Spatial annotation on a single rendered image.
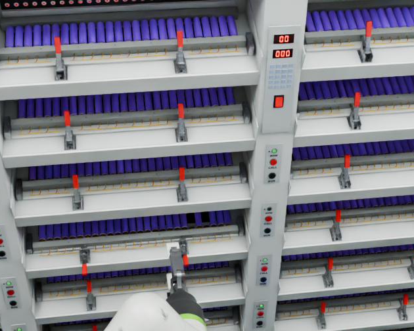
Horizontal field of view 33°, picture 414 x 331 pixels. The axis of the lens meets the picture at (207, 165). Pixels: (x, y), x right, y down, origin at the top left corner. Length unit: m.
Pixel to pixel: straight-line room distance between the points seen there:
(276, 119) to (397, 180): 0.43
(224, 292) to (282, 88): 0.71
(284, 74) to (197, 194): 0.41
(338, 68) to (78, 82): 0.59
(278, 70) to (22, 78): 0.57
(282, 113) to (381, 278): 0.72
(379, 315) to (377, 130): 0.75
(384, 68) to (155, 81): 0.54
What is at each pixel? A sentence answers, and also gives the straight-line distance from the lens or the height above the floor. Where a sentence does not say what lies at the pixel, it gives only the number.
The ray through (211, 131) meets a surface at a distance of 1.70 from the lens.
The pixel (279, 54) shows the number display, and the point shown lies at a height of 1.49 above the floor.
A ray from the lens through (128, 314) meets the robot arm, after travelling 1.32.
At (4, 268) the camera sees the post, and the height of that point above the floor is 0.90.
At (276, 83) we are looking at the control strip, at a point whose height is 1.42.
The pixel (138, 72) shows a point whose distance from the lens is 1.57.
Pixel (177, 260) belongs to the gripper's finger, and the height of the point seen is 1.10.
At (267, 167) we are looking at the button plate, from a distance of 1.75.
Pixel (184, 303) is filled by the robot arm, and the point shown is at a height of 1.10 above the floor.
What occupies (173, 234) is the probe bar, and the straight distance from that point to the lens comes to 1.91.
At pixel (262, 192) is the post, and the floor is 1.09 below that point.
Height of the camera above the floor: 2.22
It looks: 37 degrees down
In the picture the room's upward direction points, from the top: 1 degrees clockwise
